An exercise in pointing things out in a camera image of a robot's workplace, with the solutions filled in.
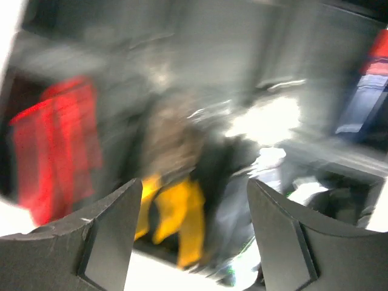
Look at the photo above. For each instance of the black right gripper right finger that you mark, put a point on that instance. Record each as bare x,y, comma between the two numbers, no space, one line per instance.
302,249

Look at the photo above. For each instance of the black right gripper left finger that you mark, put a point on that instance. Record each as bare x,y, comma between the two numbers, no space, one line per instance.
89,249

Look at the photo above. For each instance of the yellow needle-nose pliers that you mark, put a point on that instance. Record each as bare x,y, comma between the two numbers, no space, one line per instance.
171,149

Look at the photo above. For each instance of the red black folding saw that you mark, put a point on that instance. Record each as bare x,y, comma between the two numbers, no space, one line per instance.
56,149

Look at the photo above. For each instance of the blue red screwdriver large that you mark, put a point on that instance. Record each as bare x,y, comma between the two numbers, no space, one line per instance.
370,91

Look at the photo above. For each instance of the black compartment tray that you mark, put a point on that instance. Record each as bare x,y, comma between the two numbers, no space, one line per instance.
270,80

